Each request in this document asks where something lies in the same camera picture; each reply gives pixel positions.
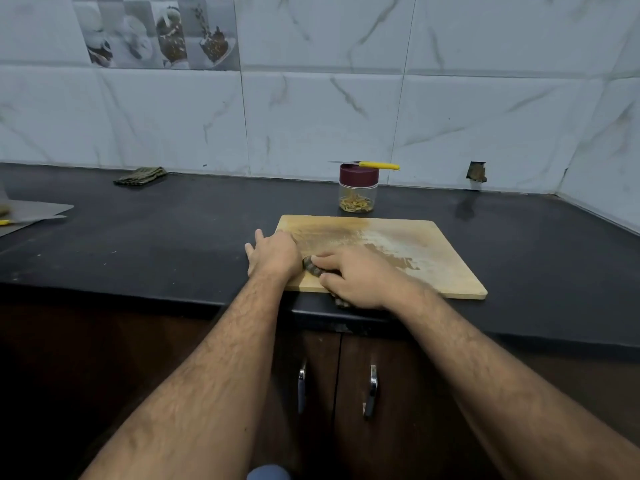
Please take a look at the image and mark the metal cabinet handle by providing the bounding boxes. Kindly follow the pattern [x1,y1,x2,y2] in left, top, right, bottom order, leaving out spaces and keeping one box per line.
[361,363,381,420]
[295,359,310,417]

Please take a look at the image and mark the brown wooden cabinet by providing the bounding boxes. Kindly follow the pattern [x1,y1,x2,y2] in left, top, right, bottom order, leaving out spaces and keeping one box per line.
[0,283,640,480]

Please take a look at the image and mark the person's left forearm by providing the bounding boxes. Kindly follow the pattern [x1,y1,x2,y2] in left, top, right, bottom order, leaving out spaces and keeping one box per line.
[80,277,301,480]

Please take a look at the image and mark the person's left hand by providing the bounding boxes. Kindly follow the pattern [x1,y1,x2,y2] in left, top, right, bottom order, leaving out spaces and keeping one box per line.
[244,227,305,293]

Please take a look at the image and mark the folded green cloth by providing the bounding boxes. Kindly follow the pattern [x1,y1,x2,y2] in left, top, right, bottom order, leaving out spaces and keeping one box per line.
[112,165,170,189]

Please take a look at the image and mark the person's right hand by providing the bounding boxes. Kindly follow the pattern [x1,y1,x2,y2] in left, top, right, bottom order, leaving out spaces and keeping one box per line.
[309,243,417,314]

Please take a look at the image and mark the patterned cloth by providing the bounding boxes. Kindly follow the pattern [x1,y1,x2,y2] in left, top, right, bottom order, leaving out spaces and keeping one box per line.
[302,255,333,282]

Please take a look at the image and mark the yellow handled knife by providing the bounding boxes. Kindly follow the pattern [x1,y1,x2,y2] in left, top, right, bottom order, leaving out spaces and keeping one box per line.
[329,159,402,173]

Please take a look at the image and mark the person's right forearm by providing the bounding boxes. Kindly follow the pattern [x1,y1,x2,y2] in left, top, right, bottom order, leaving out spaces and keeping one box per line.
[392,285,640,480]

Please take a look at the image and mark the person's blue clothing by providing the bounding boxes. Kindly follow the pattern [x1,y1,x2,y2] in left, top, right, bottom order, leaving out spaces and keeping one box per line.
[246,463,292,480]

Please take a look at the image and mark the clear jar maroon lid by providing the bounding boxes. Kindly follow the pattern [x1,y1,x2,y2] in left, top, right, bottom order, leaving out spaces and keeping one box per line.
[338,161,380,216]

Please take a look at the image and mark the decorative picture tiles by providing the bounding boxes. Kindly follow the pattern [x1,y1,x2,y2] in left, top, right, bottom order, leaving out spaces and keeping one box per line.
[71,0,242,73]

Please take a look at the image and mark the wooden cutting board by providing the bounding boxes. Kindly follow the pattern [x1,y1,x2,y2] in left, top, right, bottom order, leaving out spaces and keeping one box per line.
[274,213,490,302]

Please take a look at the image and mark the black countertop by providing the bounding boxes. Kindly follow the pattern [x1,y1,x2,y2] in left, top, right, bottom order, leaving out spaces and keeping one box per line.
[0,161,640,352]

